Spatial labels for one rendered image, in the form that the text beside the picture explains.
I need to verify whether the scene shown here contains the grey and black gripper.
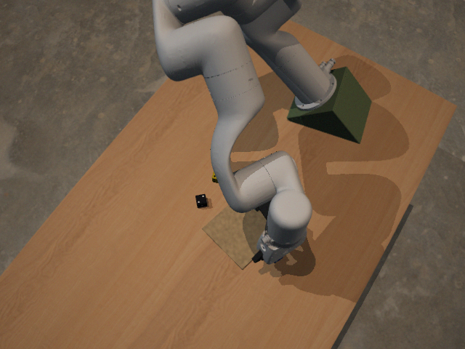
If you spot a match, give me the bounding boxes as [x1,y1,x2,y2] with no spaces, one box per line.
[252,229,307,265]

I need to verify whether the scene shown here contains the black die with white pips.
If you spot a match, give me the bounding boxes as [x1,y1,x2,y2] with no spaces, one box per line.
[195,194,207,208]

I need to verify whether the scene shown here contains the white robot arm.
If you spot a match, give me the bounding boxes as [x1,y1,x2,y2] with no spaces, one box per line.
[152,0,336,248]

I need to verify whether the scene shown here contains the tan textured mat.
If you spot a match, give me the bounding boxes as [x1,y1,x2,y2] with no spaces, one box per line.
[202,204,267,269]

